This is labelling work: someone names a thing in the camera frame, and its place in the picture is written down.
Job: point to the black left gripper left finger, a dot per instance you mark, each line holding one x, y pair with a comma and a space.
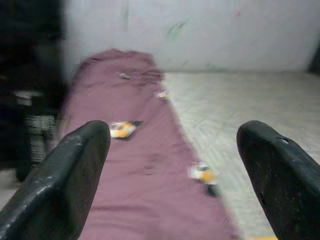
62, 180

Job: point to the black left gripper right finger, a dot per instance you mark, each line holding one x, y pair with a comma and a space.
282, 180

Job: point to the white quilted mattress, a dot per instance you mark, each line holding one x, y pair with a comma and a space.
237, 100

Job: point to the purple cartoon print blanket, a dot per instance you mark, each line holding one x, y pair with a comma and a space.
140, 100

